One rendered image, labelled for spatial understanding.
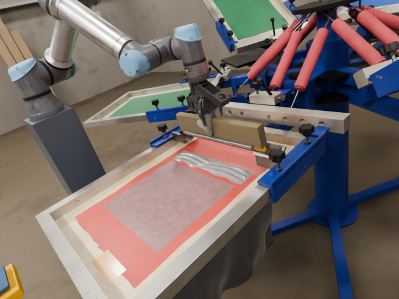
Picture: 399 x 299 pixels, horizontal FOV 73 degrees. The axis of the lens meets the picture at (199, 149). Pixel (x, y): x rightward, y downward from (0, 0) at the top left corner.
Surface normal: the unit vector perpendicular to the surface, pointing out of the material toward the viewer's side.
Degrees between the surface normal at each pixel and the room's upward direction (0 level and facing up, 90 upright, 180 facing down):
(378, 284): 0
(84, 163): 90
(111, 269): 0
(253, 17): 32
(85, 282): 0
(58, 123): 90
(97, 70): 90
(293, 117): 90
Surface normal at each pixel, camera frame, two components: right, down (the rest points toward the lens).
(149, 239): -0.25, -0.85
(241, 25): -0.09, -0.51
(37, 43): 0.67, 0.19
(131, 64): -0.48, 0.52
